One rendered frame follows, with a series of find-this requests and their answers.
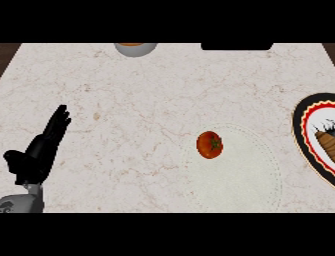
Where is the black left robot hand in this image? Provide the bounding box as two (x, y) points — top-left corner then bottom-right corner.
(1, 104), (72, 186)

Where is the grey round bowl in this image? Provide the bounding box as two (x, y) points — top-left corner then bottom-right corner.
(112, 43), (158, 58)

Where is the black appliance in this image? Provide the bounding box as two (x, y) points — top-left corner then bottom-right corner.
(199, 43), (274, 52)

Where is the black and red round placemat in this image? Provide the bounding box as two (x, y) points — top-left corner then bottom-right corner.
(291, 92), (335, 200)

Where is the red tomato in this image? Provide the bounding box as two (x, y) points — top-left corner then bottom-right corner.
(195, 130), (224, 160)

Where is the pale round plate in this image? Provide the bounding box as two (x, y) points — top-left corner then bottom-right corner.
(180, 122), (285, 214)

